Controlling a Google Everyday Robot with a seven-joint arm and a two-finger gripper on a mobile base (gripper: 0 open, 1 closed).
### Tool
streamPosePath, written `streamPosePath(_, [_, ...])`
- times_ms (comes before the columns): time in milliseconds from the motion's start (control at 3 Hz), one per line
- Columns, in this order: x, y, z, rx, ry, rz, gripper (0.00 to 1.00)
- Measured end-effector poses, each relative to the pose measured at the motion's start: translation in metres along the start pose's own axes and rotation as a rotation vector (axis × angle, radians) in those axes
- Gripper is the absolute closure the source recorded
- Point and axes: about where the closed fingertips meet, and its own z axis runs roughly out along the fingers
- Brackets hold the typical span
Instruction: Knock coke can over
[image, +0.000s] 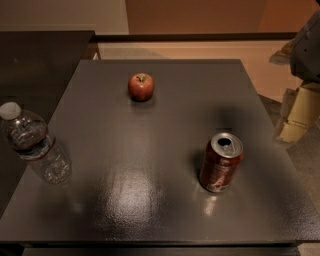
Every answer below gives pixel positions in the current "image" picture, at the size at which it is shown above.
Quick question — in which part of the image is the red apple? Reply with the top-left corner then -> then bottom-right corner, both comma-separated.
128,73 -> 155,102

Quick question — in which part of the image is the clear plastic water bottle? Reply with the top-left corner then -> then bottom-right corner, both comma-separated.
0,102 -> 72,184

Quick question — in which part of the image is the red coke can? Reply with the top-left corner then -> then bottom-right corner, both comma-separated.
199,132 -> 243,193

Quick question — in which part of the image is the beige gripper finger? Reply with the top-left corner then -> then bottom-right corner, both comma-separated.
274,82 -> 320,143

